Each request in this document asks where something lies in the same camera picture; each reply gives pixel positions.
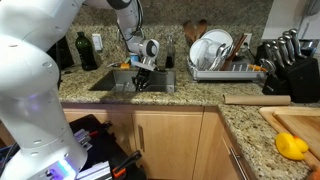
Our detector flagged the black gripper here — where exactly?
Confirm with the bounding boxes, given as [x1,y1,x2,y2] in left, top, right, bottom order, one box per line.
[132,67,153,93]

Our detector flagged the stainless steel sink basin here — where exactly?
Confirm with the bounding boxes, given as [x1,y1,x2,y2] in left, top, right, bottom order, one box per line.
[88,68,177,94]

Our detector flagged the soap pump bottle blue label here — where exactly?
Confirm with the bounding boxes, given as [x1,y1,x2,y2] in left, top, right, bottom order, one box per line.
[129,52,140,67]

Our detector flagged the dark green glass bottle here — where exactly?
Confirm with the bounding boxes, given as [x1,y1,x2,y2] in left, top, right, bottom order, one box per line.
[75,31,99,72]

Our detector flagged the curved steel faucet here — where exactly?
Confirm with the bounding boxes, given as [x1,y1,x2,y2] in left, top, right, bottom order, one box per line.
[116,21,158,68]

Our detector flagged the wooden cabinet door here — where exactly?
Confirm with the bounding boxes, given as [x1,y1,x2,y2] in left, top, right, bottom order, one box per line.
[131,112,204,180]
[63,111,138,158]

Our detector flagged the black robot cart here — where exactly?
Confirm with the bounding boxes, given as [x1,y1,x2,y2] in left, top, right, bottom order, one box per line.
[68,114,148,180]

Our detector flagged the wooden spoon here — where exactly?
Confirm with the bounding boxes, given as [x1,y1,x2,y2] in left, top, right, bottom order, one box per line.
[182,21,198,47]
[195,19,208,40]

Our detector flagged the aluminium extrusion bar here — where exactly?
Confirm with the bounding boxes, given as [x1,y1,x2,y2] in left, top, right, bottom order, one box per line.
[73,129,94,152]
[74,161,113,180]

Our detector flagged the orange and black clamp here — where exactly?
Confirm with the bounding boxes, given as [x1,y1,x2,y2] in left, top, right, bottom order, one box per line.
[111,150,143,179]

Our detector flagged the black kitchen appliance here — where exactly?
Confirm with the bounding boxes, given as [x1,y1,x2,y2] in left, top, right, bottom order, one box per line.
[46,35,75,72]

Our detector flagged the metal spoons in rack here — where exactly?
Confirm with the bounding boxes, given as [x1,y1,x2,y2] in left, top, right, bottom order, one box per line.
[208,43,233,72]

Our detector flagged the grey dish drying rack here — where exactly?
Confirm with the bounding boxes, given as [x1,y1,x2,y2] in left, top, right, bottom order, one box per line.
[186,56,268,83]

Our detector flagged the large white plate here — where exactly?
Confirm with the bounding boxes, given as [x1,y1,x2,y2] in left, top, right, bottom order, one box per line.
[200,28,234,51]

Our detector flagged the brown wooden utensils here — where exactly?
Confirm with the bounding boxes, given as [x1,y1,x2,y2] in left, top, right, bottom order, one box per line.
[220,33,248,72]

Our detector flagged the wooden corner cabinet front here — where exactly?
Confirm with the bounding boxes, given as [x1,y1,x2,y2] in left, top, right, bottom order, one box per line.
[193,111,250,180]

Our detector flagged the black mug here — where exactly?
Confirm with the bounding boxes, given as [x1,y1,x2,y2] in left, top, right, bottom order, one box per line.
[254,43,270,66]

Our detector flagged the large light wooden cutting board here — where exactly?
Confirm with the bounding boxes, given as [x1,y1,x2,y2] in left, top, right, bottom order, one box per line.
[258,106,320,169]

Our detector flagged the black knife block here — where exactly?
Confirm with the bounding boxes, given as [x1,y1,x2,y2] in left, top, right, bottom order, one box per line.
[261,57,320,104]

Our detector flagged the yellow rubber duck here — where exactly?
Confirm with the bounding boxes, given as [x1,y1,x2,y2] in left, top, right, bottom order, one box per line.
[274,132,309,162]

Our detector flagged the small wooden cutting board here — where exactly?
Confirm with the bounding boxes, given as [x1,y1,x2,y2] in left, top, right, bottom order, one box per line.
[272,110,320,162]

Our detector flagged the shiny metal container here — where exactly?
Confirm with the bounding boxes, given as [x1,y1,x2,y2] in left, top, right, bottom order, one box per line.
[298,39,320,59]

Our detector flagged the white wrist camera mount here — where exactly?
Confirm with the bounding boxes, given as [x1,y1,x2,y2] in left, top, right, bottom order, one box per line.
[138,60,157,72]

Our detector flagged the white wall outlet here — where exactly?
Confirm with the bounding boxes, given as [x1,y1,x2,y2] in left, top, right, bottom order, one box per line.
[242,33,253,48]
[91,33,104,53]

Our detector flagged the orange handled utensil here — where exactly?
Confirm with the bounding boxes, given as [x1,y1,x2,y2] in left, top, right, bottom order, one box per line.
[248,63,269,73]

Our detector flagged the steel drawer bar handle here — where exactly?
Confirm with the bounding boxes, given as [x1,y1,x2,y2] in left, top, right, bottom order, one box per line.
[221,136,250,180]

